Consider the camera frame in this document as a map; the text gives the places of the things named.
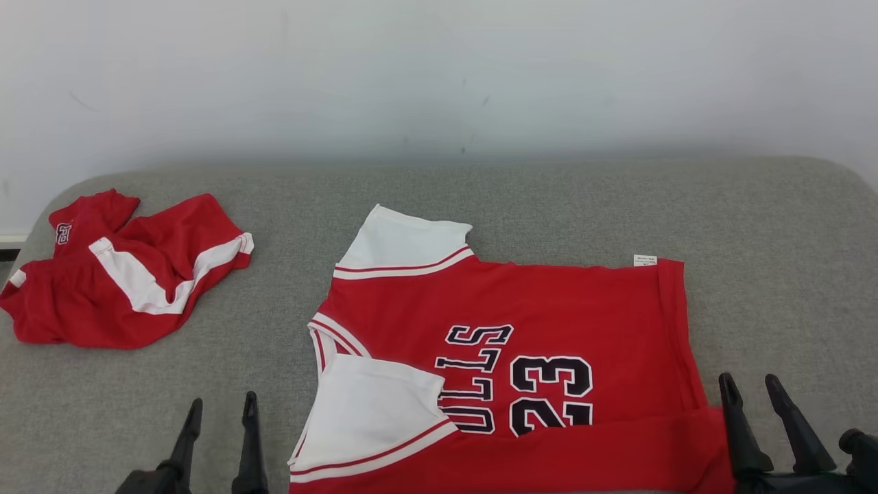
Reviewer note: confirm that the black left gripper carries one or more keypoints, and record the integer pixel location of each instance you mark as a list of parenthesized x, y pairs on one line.
[(147, 482)]

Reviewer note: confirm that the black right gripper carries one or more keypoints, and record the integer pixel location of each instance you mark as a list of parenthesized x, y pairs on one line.
[(802, 484)]

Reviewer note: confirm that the red shorts with white stripe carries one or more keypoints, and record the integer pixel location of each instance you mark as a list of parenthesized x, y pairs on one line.
[(82, 315)]

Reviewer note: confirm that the red white number 23 jersey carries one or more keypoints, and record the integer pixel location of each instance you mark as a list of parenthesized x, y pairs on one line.
[(549, 302)]

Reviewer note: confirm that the white and black baseboard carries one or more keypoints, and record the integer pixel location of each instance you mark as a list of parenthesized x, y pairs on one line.
[(10, 247)]

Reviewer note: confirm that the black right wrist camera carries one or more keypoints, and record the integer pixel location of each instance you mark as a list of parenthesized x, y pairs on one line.
[(863, 456)]

